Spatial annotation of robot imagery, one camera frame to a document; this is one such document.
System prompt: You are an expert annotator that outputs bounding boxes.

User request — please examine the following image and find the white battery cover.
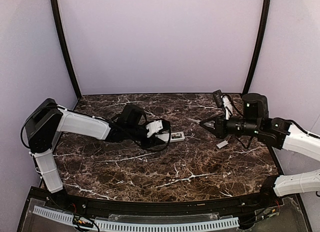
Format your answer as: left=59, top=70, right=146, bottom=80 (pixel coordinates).
left=216, top=140, right=229, bottom=149

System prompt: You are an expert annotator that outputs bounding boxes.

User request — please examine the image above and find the white remote control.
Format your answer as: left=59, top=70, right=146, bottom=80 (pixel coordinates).
left=156, top=132, right=185, bottom=143

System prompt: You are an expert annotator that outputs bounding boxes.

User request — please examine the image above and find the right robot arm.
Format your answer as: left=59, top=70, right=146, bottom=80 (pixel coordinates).
left=199, top=90, right=320, bottom=199

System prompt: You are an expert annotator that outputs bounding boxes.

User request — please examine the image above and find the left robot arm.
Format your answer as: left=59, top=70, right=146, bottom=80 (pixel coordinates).
left=20, top=98, right=172, bottom=194

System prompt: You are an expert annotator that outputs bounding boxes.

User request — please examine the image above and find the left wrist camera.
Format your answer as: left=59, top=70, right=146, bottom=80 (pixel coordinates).
left=145, top=120, right=171, bottom=138

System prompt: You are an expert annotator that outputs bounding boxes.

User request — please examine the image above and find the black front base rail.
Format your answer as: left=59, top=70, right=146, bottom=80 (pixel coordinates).
left=27, top=187, right=284, bottom=222

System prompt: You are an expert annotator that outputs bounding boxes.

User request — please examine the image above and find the white right cable duct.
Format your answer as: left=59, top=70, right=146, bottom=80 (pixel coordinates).
left=95, top=218, right=240, bottom=232

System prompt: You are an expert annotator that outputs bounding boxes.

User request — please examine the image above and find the white cable duct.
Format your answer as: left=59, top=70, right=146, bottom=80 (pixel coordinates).
left=32, top=206, right=74, bottom=226
left=95, top=218, right=240, bottom=232

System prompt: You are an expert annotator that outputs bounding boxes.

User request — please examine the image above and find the white left cable duct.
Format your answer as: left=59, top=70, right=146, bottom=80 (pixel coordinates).
left=32, top=206, right=74, bottom=226

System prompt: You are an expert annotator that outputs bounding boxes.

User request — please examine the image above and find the black right corner post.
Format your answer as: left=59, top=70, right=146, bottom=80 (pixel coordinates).
left=242, top=0, right=271, bottom=94

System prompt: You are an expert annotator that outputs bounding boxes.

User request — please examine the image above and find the black corner post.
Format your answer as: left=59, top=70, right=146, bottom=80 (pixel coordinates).
left=242, top=0, right=271, bottom=94
left=50, top=0, right=82, bottom=100

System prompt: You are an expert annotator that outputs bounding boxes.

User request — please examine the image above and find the black left corner post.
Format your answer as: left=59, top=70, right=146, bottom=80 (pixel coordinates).
left=50, top=0, right=82, bottom=100

